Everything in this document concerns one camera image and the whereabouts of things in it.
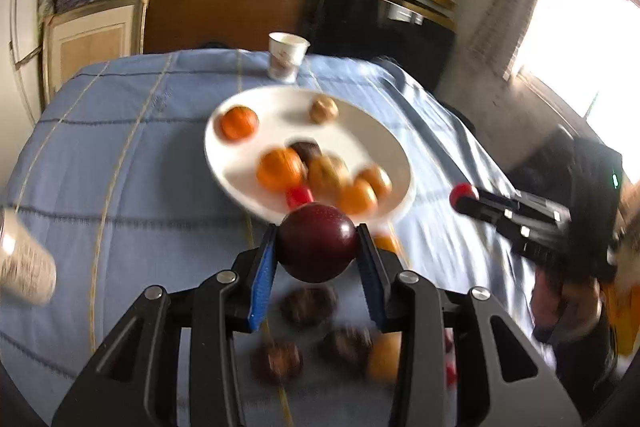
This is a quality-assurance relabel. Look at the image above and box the blue checked tablecloth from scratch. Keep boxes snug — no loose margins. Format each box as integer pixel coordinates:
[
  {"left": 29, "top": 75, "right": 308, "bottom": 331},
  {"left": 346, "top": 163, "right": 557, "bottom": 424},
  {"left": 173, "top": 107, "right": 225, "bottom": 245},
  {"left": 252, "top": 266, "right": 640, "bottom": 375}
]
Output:
[{"left": 0, "top": 49, "right": 556, "bottom": 427}]

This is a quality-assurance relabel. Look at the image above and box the dark purple ribbed tomato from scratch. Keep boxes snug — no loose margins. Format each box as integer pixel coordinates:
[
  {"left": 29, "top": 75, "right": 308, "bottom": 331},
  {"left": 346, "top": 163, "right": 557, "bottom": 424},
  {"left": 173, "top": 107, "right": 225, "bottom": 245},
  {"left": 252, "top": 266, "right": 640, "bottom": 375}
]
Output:
[
  {"left": 318, "top": 326, "right": 373, "bottom": 373},
  {"left": 290, "top": 140, "right": 323, "bottom": 168},
  {"left": 280, "top": 285, "right": 338, "bottom": 327},
  {"left": 251, "top": 341, "right": 304, "bottom": 384}
]

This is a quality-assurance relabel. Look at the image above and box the brown wooden board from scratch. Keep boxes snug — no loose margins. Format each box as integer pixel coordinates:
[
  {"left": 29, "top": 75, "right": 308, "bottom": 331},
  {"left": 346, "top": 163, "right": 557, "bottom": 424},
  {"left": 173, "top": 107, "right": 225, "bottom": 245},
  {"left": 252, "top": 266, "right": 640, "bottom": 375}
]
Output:
[{"left": 142, "top": 0, "right": 326, "bottom": 55}]

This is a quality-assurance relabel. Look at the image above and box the person's right hand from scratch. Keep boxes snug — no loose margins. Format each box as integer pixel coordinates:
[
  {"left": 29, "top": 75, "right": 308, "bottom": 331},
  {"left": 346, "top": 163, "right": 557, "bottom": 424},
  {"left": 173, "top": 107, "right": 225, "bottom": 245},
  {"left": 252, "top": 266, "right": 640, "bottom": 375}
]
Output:
[{"left": 530, "top": 267, "right": 608, "bottom": 345}]

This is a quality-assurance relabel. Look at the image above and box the speckled yellow brown pear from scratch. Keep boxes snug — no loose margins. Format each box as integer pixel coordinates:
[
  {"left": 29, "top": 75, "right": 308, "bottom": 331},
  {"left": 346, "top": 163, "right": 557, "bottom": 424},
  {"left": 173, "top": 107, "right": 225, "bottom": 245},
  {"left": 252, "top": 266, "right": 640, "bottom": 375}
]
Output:
[{"left": 307, "top": 155, "right": 350, "bottom": 198}]

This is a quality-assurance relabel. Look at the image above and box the tan round pear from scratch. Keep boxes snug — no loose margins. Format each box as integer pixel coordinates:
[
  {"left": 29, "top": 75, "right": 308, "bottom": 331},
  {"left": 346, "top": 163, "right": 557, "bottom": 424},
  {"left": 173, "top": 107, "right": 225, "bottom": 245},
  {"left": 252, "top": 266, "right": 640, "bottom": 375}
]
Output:
[{"left": 309, "top": 96, "right": 340, "bottom": 124}]

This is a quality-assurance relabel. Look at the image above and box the white oval plate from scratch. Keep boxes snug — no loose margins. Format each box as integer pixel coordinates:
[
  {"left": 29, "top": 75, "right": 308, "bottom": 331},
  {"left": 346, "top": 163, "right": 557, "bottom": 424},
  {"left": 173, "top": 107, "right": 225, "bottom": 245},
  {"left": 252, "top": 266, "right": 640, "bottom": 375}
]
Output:
[{"left": 204, "top": 87, "right": 417, "bottom": 225}]

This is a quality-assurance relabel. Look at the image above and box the orange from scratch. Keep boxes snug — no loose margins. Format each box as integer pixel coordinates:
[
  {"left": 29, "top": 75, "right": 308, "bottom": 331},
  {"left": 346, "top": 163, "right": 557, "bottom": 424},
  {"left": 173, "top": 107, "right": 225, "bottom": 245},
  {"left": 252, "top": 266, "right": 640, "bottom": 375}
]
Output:
[
  {"left": 256, "top": 148, "right": 306, "bottom": 192},
  {"left": 215, "top": 106, "right": 260, "bottom": 142}
]

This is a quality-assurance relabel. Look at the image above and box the black glossy panel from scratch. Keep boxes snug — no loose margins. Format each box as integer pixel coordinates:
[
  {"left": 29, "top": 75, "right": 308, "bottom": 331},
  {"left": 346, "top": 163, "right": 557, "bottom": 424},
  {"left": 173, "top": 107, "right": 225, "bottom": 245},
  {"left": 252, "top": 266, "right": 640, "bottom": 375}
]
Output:
[{"left": 310, "top": 0, "right": 458, "bottom": 92}]

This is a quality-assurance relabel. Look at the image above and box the dark red plum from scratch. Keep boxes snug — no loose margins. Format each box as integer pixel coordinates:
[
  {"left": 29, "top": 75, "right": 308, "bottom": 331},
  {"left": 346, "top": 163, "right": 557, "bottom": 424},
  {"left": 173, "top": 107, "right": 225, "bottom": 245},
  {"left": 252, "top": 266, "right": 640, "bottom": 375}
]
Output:
[{"left": 276, "top": 203, "right": 360, "bottom": 284}]

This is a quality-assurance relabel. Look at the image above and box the black jacket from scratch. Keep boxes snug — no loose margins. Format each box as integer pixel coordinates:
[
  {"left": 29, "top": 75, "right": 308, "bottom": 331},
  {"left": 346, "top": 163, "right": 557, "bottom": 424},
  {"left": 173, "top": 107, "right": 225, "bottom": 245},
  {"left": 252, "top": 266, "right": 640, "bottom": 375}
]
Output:
[{"left": 505, "top": 127, "right": 581, "bottom": 198}]

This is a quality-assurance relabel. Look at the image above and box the orange tan pear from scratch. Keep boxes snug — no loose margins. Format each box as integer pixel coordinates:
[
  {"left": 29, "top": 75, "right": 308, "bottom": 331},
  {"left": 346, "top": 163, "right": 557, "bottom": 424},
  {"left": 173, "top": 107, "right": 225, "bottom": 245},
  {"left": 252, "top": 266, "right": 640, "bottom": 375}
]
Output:
[{"left": 372, "top": 232, "right": 401, "bottom": 255}]

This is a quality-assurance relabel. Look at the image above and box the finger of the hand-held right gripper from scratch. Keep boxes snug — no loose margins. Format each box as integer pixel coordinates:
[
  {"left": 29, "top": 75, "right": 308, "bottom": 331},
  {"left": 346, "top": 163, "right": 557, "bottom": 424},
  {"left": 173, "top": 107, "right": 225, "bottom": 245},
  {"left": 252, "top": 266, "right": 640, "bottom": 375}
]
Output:
[
  {"left": 475, "top": 189, "right": 571, "bottom": 225},
  {"left": 456, "top": 199, "right": 571, "bottom": 260}
]

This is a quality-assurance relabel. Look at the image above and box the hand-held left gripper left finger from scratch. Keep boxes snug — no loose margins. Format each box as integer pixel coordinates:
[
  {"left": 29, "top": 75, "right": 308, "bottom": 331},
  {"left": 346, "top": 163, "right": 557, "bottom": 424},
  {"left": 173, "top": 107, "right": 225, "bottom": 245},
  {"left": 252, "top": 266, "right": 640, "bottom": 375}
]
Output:
[{"left": 51, "top": 224, "right": 278, "bottom": 427}]

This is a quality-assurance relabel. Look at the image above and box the small tangerine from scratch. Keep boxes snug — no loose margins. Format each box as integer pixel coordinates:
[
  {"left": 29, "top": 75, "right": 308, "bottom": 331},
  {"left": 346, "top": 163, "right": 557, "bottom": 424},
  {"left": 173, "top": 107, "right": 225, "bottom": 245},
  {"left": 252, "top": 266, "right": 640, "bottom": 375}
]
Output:
[
  {"left": 337, "top": 179, "right": 378, "bottom": 216},
  {"left": 357, "top": 165, "right": 393, "bottom": 200}
]

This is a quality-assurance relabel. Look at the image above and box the bright window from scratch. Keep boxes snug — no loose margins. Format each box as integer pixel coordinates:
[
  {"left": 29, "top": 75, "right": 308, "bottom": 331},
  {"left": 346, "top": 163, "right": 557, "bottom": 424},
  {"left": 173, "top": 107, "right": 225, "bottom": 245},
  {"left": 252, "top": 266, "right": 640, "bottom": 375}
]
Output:
[{"left": 510, "top": 0, "right": 640, "bottom": 158}]

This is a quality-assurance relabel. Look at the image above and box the white drink can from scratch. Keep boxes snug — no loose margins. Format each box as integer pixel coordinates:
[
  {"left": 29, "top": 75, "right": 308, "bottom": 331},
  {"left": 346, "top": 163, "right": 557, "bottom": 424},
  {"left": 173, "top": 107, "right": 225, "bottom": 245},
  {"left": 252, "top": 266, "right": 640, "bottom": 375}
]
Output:
[{"left": 0, "top": 207, "right": 57, "bottom": 305}]

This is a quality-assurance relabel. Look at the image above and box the beige framed panel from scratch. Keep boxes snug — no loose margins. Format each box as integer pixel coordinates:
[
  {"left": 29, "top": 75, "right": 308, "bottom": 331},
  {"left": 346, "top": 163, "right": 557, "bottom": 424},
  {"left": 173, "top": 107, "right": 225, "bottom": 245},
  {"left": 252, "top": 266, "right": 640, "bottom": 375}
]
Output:
[{"left": 42, "top": 0, "right": 151, "bottom": 102}]

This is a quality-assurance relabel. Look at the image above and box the white paper cup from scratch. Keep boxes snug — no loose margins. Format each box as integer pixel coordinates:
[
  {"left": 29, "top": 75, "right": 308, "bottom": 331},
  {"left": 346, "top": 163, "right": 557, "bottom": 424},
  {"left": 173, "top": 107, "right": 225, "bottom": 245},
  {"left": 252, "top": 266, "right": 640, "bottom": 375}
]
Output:
[{"left": 267, "top": 32, "right": 311, "bottom": 84}]

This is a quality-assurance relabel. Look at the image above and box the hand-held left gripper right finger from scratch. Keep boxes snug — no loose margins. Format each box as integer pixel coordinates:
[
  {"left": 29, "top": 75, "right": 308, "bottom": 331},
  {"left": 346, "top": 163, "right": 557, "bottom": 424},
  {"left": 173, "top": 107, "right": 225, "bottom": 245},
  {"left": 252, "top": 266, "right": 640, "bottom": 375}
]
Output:
[{"left": 356, "top": 223, "right": 583, "bottom": 427}]

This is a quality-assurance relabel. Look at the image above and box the pale yellow pear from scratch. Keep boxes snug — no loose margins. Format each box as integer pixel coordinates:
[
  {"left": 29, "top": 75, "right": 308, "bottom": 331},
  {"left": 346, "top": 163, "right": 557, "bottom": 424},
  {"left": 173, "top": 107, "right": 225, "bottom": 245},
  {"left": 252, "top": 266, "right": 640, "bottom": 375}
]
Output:
[{"left": 366, "top": 332, "right": 402, "bottom": 383}]

